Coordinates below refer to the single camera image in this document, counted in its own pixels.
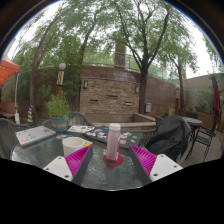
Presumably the white ceramic mug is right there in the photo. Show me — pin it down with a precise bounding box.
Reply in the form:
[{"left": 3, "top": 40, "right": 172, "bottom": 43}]
[{"left": 62, "top": 136, "right": 88, "bottom": 158}]

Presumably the white sticker-covered book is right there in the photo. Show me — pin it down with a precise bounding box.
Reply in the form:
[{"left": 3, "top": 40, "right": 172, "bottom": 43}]
[{"left": 66, "top": 124, "right": 96, "bottom": 134}]

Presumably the slim wooden lamp post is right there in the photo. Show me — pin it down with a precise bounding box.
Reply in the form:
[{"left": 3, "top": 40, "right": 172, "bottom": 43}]
[{"left": 175, "top": 83, "right": 181, "bottom": 116}]

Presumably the green potted plant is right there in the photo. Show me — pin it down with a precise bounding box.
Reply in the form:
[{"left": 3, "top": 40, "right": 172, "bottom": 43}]
[{"left": 45, "top": 94, "right": 71, "bottom": 133}]

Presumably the black laptop with stickers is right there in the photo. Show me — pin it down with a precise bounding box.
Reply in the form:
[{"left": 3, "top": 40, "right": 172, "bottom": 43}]
[{"left": 84, "top": 125, "right": 144, "bottom": 150}]

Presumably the round grey patio table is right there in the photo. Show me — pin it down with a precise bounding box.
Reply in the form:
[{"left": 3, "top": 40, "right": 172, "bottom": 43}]
[{"left": 181, "top": 116, "right": 203, "bottom": 128}]

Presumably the pink drink bottle white cap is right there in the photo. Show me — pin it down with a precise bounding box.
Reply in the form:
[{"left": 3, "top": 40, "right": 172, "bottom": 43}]
[{"left": 105, "top": 123, "right": 122, "bottom": 163}]

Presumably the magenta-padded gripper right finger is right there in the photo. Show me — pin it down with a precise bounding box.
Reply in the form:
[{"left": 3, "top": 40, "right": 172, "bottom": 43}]
[{"left": 128, "top": 143, "right": 184, "bottom": 186}]

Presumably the flat round red coaster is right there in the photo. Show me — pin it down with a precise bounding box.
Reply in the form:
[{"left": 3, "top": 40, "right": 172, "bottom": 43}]
[{"left": 102, "top": 153, "right": 125, "bottom": 167}]

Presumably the black metal chair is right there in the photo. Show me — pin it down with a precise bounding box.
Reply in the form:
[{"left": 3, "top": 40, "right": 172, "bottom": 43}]
[{"left": 191, "top": 118, "right": 219, "bottom": 163}]

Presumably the silver laptop with stickers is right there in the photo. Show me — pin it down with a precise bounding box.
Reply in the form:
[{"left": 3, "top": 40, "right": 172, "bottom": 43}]
[{"left": 14, "top": 125, "right": 57, "bottom": 148}]

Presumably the closed maroon umbrella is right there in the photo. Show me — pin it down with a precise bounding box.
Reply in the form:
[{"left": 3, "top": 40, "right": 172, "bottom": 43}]
[{"left": 211, "top": 73, "right": 222, "bottom": 121}]

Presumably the yellow blue striped cone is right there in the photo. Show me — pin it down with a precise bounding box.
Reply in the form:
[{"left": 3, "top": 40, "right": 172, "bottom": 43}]
[{"left": 26, "top": 104, "right": 35, "bottom": 124}]

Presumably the grey chair holding jacket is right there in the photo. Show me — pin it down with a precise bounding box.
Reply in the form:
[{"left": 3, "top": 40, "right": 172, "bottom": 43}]
[{"left": 139, "top": 115, "right": 194, "bottom": 164}]

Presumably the wooden bench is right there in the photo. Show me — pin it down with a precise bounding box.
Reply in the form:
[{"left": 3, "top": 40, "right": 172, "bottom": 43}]
[{"left": 0, "top": 102, "right": 18, "bottom": 119}]

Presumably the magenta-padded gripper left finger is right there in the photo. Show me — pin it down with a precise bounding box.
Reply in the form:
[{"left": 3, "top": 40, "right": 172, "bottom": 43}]
[{"left": 43, "top": 144, "right": 95, "bottom": 186}]

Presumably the globe-topped wooden lamp post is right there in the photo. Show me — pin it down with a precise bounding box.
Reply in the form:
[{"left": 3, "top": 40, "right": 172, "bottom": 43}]
[{"left": 54, "top": 62, "right": 67, "bottom": 99}]

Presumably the orange patio umbrella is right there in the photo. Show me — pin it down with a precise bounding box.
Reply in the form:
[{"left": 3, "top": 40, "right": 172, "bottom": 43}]
[{"left": 0, "top": 54, "right": 22, "bottom": 125}]

